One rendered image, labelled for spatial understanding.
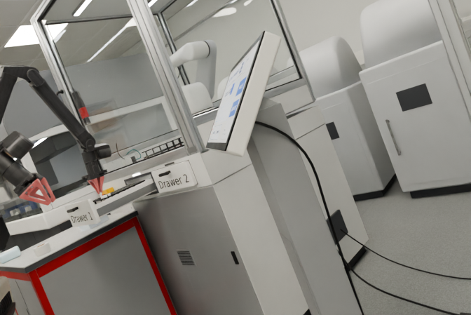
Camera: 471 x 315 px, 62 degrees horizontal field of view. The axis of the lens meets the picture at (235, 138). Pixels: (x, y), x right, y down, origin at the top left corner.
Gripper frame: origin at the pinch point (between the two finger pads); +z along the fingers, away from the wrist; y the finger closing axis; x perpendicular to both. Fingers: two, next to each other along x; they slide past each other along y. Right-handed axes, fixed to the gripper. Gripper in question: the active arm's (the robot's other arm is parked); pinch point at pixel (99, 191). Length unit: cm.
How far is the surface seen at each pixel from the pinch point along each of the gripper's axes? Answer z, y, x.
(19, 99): -68, -1, -85
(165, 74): -39, -22, 47
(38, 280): 28.8, 31.9, -12.7
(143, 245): 34.5, -19.6, -15.1
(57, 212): 7, -3, -84
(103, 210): 7.8, 4.5, 9.4
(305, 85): -22, -114, 45
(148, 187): 5.1, -19.9, 8.1
